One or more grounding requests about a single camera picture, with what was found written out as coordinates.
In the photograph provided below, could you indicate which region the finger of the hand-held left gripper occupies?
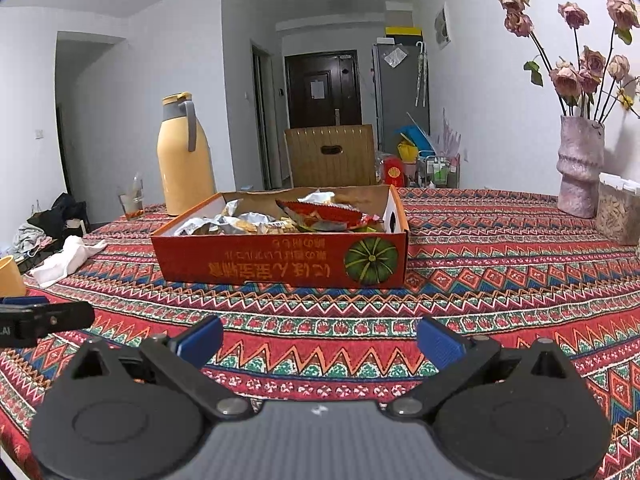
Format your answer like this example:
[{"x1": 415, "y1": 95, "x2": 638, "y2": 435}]
[{"x1": 0, "y1": 296, "x2": 96, "y2": 335}]

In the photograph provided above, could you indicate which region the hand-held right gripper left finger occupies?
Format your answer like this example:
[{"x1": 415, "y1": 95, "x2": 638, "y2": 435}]
[{"x1": 66, "y1": 316, "x2": 253, "y2": 422}]

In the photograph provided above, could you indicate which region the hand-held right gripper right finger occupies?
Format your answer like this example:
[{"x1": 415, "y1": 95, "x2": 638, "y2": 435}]
[{"x1": 387, "y1": 316, "x2": 577, "y2": 422}]

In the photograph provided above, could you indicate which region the orange cardboard box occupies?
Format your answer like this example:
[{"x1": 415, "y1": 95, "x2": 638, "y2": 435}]
[{"x1": 149, "y1": 184, "x2": 411, "y2": 290}]

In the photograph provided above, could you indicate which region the pile of snack packets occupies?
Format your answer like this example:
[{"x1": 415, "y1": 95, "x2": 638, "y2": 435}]
[{"x1": 173, "y1": 189, "x2": 386, "y2": 236}]

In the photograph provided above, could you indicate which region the yellow cup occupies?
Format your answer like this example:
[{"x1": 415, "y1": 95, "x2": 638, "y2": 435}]
[{"x1": 0, "y1": 254, "x2": 27, "y2": 298}]

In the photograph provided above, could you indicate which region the white crumpled cloth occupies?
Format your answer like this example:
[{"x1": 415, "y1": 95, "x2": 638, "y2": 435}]
[{"x1": 29, "y1": 234, "x2": 109, "y2": 289}]

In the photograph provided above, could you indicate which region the black clothes pile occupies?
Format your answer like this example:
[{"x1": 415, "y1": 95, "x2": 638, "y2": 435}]
[{"x1": 27, "y1": 192, "x2": 91, "y2": 236}]

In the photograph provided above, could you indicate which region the glass cup with straw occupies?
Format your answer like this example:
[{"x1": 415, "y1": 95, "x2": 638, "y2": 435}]
[{"x1": 118, "y1": 172, "x2": 146, "y2": 221}]

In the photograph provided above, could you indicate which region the yellow thermos jug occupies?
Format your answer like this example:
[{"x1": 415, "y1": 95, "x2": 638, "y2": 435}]
[{"x1": 156, "y1": 92, "x2": 217, "y2": 217}]

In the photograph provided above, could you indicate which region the red gift box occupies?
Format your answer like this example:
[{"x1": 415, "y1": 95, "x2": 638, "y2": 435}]
[{"x1": 382, "y1": 156, "x2": 407, "y2": 187}]

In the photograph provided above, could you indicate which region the wooden chair back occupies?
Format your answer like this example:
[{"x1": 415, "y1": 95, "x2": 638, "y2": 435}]
[{"x1": 283, "y1": 123, "x2": 377, "y2": 189}]

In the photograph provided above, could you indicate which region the blue plastic dustpan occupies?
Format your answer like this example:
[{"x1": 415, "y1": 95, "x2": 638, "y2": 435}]
[{"x1": 394, "y1": 127, "x2": 435, "y2": 154}]

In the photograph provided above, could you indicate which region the pink textured vase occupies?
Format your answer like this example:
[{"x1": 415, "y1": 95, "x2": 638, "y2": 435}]
[{"x1": 556, "y1": 115, "x2": 606, "y2": 220}]

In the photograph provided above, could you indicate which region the clear container with white lid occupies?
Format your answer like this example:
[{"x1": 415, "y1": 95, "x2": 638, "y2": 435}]
[{"x1": 594, "y1": 172, "x2": 640, "y2": 246}]

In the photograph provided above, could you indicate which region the grey refrigerator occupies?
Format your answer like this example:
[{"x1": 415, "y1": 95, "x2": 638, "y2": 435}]
[{"x1": 371, "y1": 42, "x2": 430, "y2": 154}]

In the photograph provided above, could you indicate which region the white folded umbrella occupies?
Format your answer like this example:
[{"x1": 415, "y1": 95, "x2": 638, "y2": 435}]
[{"x1": 414, "y1": 42, "x2": 429, "y2": 109}]

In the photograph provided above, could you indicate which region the dark entrance door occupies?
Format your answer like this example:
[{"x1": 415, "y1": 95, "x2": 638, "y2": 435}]
[{"x1": 284, "y1": 49, "x2": 362, "y2": 130}]

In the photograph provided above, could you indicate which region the bunch of dried roses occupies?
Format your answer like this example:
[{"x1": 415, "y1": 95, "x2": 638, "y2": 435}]
[{"x1": 497, "y1": 0, "x2": 640, "y2": 124}]

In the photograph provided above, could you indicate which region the wire storage cart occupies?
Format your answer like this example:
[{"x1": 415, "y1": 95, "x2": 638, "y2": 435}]
[{"x1": 417, "y1": 152, "x2": 461, "y2": 189}]

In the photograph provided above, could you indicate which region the pink feathery wall decoration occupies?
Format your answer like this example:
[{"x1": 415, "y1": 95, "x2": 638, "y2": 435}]
[{"x1": 439, "y1": 107, "x2": 464, "y2": 156}]

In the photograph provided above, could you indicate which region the white wall panel box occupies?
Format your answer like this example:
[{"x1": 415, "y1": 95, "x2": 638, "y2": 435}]
[{"x1": 433, "y1": 2, "x2": 453, "y2": 51}]

